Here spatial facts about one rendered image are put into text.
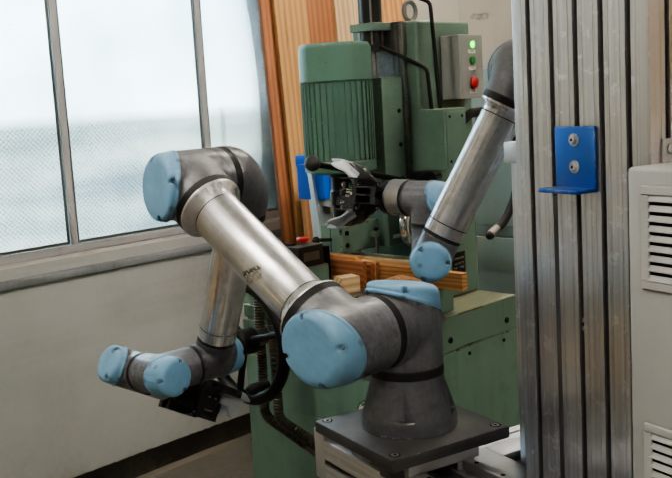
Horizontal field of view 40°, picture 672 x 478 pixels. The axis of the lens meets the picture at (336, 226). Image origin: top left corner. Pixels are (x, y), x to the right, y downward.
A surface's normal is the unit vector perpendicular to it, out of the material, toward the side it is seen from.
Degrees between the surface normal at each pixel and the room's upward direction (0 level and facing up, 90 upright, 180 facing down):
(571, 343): 90
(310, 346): 94
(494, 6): 90
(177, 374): 86
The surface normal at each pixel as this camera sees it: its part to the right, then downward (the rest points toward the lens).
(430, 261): -0.11, 0.14
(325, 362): -0.63, 0.20
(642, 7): -0.85, 0.11
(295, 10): 0.70, 0.00
